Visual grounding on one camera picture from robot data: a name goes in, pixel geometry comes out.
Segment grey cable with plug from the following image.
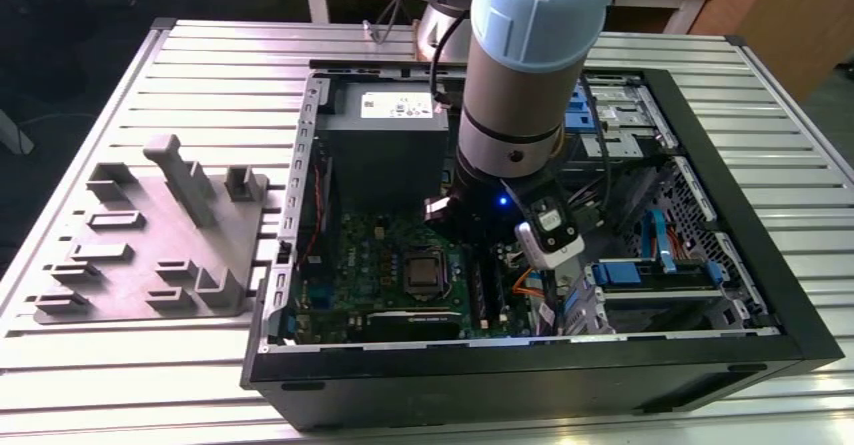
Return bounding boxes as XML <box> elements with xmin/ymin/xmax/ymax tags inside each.
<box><xmin>361</xmin><ymin>0</ymin><xmax>405</xmax><ymax>45</ymax></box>

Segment green motherboard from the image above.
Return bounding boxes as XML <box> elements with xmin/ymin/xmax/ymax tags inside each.
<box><xmin>292</xmin><ymin>209</ymin><xmax>555</xmax><ymax>341</ymax></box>

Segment grey power supply unit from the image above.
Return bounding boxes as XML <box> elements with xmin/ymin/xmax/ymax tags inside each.
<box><xmin>317</xmin><ymin>82</ymin><xmax>449</xmax><ymax>201</ymax></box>

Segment black open PC case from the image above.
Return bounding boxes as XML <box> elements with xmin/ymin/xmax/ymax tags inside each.
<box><xmin>238</xmin><ymin>57</ymin><xmax>845</xmax><ymax>434</ymax></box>

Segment silver CPU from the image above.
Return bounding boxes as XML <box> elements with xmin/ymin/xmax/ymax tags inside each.
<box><xmin>406</xmin><ymin>259</ymin><xmax>438</xmax><ymax>287</ymax></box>

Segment black graphics card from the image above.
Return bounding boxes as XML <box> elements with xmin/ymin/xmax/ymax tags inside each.
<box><xmin>362</xmin><ymin>309</ymin><xmax>461</xmax><ymax>342</ymax></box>

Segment orange data cable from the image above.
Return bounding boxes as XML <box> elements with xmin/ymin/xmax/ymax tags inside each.
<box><xmin>511</xmin><ymin>266</ymin><xmax>536</xmax><ymax>297</ymax></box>

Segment thin red wire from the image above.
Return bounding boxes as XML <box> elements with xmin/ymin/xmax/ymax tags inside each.
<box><xmin>297</xmin><ymin>157</ymin><xmax>333</xmax><ymax>266</ymax></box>

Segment black webcam cable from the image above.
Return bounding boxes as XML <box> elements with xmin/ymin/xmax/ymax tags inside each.
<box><xmin>573</xmin><ymin>74</ymin><xmax>613</xmax><ymax>229</ymax></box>

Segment disk drive blue rails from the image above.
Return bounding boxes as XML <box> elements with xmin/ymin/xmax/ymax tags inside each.
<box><xmin>584</xmin><ymin>259</ymin><xmax>725</xmax><ymax>299</ymax></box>

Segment blue flat data cable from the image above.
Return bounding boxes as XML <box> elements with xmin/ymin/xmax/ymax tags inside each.
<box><xmin>643</xmin><ymin>209</ymin><xmax>676</xmax><ymax>272</ymax></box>

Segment blue disk carrier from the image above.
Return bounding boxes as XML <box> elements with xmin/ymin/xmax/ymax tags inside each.
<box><xmin>563</xmin><ymin>87</ymin><xmax>597</xmax><ymax>136</ymax></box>

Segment CPU socket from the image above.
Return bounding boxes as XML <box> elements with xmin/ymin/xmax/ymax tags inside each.
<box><xmin>397</xmin><ymin>247</ymin><xmax>448</xmax><ymax>301</ymax></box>

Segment grey parts rack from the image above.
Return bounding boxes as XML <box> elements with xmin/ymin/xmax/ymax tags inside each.
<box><xmin>30</xmin><ymin>133</ymin><xmax>272</xmax><ymax>326</ymax></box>

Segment white black wrist webcam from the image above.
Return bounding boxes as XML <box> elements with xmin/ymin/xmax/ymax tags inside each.
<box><xmin>511</xmin><ymin>195</ymin><xmax>588</xmax><ymax>271</ymax></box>

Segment wooden cabinet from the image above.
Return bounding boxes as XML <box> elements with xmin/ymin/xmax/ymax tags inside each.
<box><xmin>689</xmin><ymin>0</ymin><xmax>854</xmax><ymax>104</ymax></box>

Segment silver drive cage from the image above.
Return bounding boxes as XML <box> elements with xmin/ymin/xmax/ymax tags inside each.
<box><xmin>577</xmin><ymin>82</ymin><xmax>676</xmax><ymax>159</ymax></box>

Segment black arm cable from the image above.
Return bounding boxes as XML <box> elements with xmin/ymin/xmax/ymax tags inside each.
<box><xmin>426</xmin><ymin>9</ymin><xmax>472</xmax><ymax>114</ymax></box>

